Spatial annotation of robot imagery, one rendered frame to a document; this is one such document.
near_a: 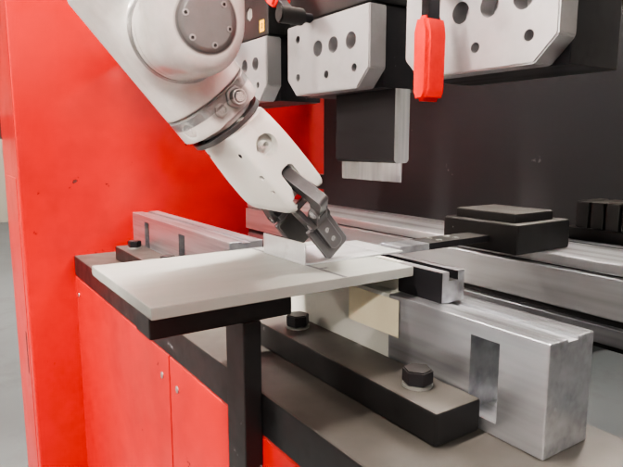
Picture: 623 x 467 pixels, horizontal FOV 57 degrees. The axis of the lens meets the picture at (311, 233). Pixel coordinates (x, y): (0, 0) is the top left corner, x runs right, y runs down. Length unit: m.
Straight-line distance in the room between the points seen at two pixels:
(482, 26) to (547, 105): 0.63
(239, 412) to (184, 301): 0.18
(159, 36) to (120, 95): 0.96
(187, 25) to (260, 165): 0.15
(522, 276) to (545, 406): 0.33
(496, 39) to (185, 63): 0.23
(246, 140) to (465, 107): 0.75
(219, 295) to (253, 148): 0.14
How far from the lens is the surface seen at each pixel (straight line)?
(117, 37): 0.50
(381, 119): 0.61
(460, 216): 0.80
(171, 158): 1.43
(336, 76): 0.61
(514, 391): 0.50
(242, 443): 0.61
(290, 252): 0.59
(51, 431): 1.50
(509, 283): 0.81
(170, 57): 0.44
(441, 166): 1.25
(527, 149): 1.11
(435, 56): 0.47
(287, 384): 0.60
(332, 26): 0.63
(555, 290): 0.77
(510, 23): 0.47
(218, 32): 0.44
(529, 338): 0.48
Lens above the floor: 1.12
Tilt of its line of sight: 9 degrees down
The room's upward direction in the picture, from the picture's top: straight up
